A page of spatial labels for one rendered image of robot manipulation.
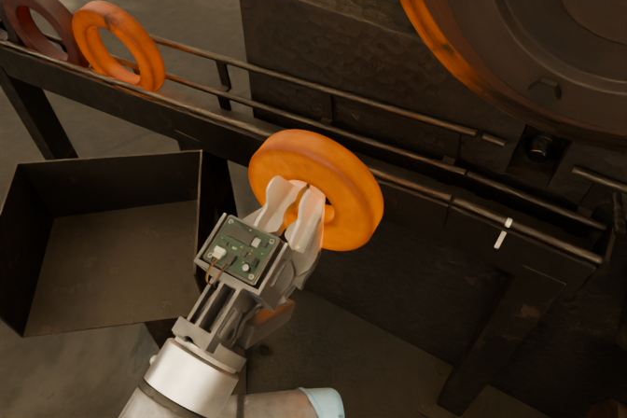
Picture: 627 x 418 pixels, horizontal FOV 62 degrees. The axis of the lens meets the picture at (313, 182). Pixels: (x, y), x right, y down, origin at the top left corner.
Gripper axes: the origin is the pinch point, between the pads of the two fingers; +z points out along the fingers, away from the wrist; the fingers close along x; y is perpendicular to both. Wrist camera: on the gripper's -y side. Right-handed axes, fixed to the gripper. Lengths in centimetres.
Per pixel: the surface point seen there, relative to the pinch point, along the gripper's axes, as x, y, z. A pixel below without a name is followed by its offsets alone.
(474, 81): -10.9, 2.2, 16.9
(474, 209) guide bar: -15.3, -17.2, 11.6
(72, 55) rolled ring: 63, -21, 12
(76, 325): 26.4, -17.8, -26.6
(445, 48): -7.2, 5.0, 17.7
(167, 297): 17.7, -19.5, -17.5
